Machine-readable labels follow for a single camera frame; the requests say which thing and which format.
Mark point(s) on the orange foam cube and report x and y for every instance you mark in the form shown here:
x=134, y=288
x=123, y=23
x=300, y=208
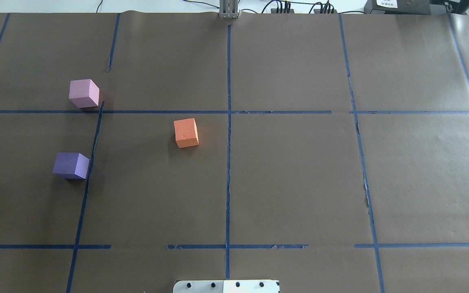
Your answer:
x=186, y=134

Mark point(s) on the black power strip left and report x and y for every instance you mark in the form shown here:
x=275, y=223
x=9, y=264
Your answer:
x=283, y=8

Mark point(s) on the black power strip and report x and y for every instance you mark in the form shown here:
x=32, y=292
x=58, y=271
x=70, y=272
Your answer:
x=283, y=8
x=326, y=8

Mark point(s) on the black power strip right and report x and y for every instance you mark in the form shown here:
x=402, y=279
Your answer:
x=326, y=8

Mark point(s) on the pink foam cube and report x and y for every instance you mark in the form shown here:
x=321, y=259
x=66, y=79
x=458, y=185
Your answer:
x=84, y=93

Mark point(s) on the purple foam cube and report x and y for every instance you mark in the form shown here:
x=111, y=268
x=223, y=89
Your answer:
x=70, y=165

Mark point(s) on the dark grey control box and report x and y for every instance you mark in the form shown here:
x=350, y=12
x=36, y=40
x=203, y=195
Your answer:
x=404, y=7

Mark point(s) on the grey aluminium frame post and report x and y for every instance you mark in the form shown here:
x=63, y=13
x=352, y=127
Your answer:
x=229, y=9

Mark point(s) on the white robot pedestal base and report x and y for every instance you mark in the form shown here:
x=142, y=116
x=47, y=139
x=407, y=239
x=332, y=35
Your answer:
x=227, y=286

